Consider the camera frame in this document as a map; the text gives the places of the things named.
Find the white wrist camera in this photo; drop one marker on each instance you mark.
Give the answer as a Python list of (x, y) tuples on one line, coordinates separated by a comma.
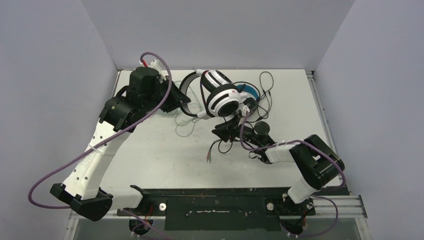
[(244, 110), (159, 67)]

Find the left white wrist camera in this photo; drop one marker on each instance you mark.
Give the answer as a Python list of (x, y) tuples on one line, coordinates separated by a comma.
[(159, 67)]

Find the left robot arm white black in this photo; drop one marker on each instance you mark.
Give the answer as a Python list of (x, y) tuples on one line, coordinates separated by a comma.
[(82, 190)]

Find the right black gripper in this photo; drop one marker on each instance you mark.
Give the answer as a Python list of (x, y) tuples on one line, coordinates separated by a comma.
[(234, 131)]

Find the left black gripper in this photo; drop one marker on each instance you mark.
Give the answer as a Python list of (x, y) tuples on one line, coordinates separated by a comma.
[(177, 99)]

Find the black blue headphones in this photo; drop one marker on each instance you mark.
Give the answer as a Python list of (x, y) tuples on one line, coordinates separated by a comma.
[(250, 95)]

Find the mint green headphones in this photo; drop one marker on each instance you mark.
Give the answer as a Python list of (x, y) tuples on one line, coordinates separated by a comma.
[(168, 113)]

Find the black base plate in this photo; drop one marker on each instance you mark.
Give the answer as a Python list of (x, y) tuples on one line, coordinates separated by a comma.
[(223, 209)]

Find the aluminium frame rail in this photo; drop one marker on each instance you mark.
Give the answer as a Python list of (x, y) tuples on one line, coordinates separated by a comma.
[(349, 206)]

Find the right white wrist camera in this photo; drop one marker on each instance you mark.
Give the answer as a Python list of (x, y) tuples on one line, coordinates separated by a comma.
[(244, 110)]

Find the white black headphones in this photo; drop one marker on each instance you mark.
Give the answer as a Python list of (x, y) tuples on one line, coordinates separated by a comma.
[(224, 97)]

